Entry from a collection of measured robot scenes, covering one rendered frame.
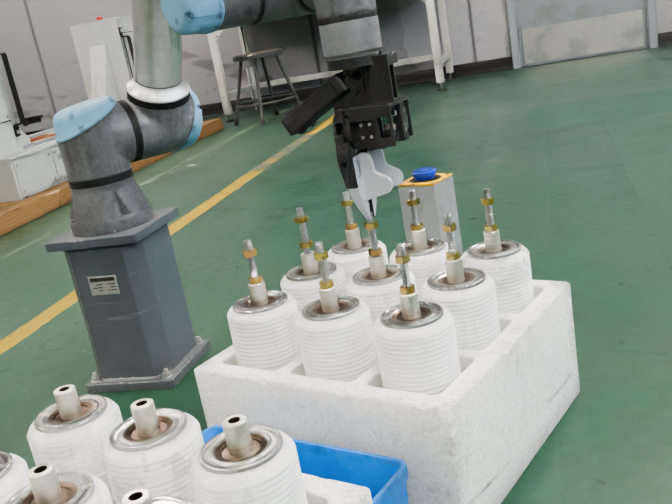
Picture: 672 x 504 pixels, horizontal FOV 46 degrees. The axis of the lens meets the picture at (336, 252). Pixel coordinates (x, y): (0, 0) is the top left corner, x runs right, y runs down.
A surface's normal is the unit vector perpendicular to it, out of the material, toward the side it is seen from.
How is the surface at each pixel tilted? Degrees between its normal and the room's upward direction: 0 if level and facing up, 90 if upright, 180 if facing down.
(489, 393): 90
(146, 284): 90
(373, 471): 88
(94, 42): 90
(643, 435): 0
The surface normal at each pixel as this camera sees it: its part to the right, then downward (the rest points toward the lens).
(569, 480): -0.17, -0.95
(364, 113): -0.40, 0.32
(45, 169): 0.96, -0.09
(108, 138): 0.61, 0.12
